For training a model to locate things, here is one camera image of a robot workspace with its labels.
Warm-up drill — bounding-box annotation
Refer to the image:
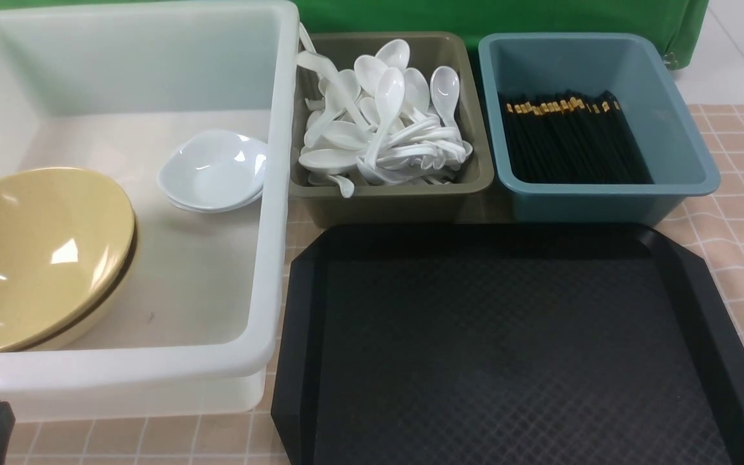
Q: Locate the teal chopstick bin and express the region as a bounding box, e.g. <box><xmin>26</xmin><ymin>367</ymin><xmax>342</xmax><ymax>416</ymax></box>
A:
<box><xmin>479</xmin><ymin>33</ymin><xmax>721</xmax><ymax>226</ymax></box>

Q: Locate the white square dish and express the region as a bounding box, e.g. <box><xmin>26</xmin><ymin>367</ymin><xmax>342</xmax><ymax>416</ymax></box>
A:
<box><xmin>157</xmin><ymin>129</ymin><xmax>269</xmax><ymax>208</ymax></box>

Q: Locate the small white dish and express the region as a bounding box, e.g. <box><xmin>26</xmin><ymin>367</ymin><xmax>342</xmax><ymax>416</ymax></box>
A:
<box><xmin>165</xmin><ymin>191</ymin><xmax>263</xmax><ymax>214</ymax></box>

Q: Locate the olive spoon bin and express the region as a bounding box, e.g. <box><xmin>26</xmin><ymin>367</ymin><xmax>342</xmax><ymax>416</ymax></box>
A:
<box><xmin>289</xmin><ymin>32</ymin><xmax>494</xmax><ymax>229</ymax></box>

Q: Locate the yellow noodle bowl carried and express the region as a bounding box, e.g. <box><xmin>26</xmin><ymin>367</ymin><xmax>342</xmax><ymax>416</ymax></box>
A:
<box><xmin>0</xmin><ymin>167</ymin><xmax>137</xmax><ymax>353</ymax></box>

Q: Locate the white plastic spoons pile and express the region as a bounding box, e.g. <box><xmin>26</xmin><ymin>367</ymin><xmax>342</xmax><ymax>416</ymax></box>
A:
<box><xmin>297</xmin><ymin>26</ymin><xmax>473</xmax><ymax>198</ymax></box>

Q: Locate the green backdrop cloth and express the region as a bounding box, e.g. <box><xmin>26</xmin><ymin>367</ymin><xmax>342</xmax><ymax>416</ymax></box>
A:
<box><xmin>0</xmin><ymin>0</ymin><xmax>712</xmax><ymax>70</ymax></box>

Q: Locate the checkered beige tablecloth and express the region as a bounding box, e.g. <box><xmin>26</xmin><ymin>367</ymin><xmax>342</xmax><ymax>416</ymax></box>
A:
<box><xmin>6</xmin><ymin>104</ymin><xmax>744</xmax><ymax>464</ymax></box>

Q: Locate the black chopsticks bundle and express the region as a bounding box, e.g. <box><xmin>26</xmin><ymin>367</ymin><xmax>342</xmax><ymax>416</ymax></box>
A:
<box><xmin>499</xmin><ymin>90</ymin><xmax>654</xmax><ymax>185</ymax></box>

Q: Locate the large white plastic tub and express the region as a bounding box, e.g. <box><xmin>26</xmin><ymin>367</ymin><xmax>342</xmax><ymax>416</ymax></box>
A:
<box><xmin>0</xmin><ymin>1</ymin><xmax>299</xmax><ymax>422</ymax></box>

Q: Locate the yellow speckled noodle bowl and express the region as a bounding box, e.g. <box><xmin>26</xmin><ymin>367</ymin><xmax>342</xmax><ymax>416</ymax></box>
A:
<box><xmin>18</xmin><ymin>223</ymin><xmax>140</xmax><ymax>351</ymax></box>

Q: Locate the black serving tray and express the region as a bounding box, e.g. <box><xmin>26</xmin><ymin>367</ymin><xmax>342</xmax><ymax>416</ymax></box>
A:
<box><xmin>271</xmin><ymin>223</ymin><xmax>744</xmax><ymax>464</ymax></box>

